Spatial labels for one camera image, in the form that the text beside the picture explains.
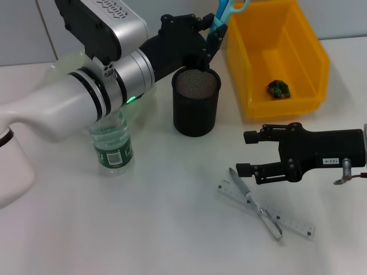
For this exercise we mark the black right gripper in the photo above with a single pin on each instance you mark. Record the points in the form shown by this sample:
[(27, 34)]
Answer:
[(321, 149)]

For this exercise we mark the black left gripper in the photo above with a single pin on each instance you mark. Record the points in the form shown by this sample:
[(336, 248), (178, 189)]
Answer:
[(177, 46)]

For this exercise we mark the blue and teal scissors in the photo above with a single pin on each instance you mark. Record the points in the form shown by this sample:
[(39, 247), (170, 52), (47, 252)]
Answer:
[(223, 11)]

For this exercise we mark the green plastic wrapper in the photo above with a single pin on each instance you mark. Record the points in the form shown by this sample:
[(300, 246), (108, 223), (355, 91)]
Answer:
[(278, 90)]

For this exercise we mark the clear water bottle green label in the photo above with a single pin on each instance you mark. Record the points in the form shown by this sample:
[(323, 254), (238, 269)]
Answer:
[(114, 151)]

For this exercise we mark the clear silver ballpoint pen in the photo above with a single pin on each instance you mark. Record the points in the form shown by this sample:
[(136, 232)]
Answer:
[(242, 186)]

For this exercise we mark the clear plastic ruler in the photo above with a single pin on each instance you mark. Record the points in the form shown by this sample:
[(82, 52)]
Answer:
[(295, 224)]

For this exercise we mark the black mesh pen holder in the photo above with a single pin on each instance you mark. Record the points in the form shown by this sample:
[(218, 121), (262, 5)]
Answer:
[(195, 114)]

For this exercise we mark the translucent green wavy fruit plate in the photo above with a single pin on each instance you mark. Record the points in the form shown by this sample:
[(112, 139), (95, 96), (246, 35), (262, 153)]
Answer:
[(66, 64)]

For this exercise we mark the yellow plastic storage bin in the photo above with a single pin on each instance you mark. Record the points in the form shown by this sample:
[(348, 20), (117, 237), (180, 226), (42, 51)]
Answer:
[(286, 57)]

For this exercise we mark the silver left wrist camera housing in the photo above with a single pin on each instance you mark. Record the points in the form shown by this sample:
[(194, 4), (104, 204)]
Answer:
[(114, 28)]

